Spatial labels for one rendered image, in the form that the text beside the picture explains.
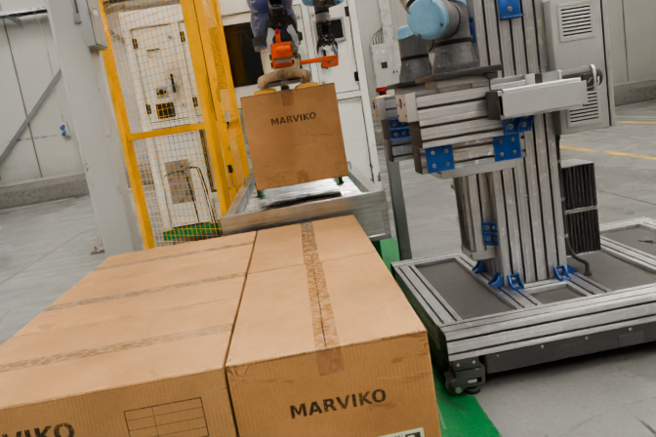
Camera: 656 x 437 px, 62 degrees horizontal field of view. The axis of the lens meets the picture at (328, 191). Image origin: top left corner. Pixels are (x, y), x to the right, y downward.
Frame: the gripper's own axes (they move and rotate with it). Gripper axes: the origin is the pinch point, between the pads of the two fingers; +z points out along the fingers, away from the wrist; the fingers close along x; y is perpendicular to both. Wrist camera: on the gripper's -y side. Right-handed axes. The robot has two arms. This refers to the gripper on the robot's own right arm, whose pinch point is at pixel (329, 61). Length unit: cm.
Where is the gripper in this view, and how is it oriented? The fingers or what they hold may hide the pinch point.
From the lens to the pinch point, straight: 295.7
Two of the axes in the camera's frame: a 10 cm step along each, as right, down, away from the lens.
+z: 1.6, 9.8, 1.6
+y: 0.9, 1.4, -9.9
